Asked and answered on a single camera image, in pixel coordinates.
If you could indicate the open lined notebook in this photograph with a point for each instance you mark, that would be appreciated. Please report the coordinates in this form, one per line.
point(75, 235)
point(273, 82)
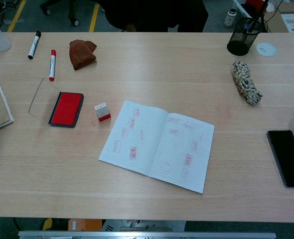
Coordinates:
point(142, 139)

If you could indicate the yellow plastic part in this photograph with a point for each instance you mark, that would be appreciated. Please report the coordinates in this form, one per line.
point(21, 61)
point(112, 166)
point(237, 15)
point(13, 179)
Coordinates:
point(47, 224)

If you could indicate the black capped whiteboard marker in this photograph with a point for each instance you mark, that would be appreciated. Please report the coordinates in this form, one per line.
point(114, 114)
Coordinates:
point(34, 46)

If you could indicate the black smartphone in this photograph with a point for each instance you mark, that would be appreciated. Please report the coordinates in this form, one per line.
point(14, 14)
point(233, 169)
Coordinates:
point(287, 158)

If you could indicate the red capped whiteboard marker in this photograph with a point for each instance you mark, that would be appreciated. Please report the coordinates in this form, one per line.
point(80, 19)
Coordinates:
point(52, 66)

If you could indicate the red ink pad clear lid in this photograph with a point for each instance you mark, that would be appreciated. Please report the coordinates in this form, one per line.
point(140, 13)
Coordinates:
point(67, 109)

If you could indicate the white plastic crate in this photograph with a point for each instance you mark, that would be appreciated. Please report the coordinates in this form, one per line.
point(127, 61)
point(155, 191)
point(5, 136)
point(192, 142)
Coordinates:
point(240, 8)

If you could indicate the black white rolled cloth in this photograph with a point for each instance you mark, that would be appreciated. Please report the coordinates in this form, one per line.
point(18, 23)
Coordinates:
point(245, 82)

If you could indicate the aluminium profile rail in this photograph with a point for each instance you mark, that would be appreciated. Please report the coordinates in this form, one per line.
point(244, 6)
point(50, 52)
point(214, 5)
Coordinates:
point(147, 235)

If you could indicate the blue pen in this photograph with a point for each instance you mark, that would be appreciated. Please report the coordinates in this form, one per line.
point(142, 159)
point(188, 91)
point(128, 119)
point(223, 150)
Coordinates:
point(247, 26)

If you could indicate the white thermos bottle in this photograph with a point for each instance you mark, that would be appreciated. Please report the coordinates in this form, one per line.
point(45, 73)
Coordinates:
point(230, 18)

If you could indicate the brown folded cloth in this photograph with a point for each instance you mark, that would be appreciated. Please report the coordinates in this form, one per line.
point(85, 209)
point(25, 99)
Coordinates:
point(81, 54)

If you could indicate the black mesh pen holder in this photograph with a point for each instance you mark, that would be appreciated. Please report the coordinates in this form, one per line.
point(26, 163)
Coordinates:
point(241, 41)

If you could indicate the person in black clothes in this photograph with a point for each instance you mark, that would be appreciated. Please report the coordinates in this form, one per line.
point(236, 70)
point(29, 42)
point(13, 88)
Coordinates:
point(157, 15)

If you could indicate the brown cardboard box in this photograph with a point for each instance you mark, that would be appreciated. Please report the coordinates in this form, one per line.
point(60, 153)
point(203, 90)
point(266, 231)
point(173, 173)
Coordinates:
point(274, 22)

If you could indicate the small red white stamp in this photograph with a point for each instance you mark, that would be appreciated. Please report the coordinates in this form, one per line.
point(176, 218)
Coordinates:
point(102, 113)

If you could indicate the black office chair base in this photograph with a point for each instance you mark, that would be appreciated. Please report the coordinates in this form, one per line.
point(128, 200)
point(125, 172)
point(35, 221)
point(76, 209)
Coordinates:
point(72, 10)

